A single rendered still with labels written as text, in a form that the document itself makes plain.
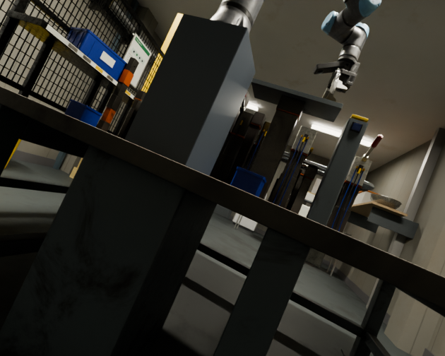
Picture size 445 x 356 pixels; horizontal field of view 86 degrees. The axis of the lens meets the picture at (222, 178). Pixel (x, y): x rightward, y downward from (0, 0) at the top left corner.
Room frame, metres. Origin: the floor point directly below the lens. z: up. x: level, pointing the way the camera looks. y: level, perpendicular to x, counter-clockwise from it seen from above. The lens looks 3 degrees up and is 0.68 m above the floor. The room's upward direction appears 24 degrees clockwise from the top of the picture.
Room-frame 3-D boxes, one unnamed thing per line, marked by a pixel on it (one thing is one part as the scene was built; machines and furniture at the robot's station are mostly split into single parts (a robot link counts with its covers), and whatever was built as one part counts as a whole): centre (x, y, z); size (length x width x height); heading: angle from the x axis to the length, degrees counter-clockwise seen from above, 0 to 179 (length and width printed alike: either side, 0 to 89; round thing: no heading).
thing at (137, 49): (1.74, 0.94, 1.30); 0.23 x 0.02 x 0.31; 164
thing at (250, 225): (6.80, -1.10, 0.65); 0.66 x 0.61 x 1.30; 74
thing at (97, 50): (1.35, 0.93, 1.09); 0.30 x 0.17 x 0.13; 155
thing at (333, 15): (0.92, -0.18, 1.49); 0.11 x 0.11 x 0.08; 13
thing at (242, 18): (0.72, 0.17, 1.15); 0.15 x 0.15 x 0.10
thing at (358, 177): (1.04, -0.53, 0.88); 0.12 x 0.07 x 0.36; 164
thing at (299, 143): (1.11, -0.28, 0.90); 0.13 x 0.08 x 0.41; 164
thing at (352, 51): (0.96, -0.28, 1.41); 0.08 x 0.08 x 0.05
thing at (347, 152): (0.91, -0.39, 0.92); 0.08 x 0.08 x 0.44; 74
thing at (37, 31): (1.42, 0.91, 1.01); 0.90 x 0.22 x 0.03; 164
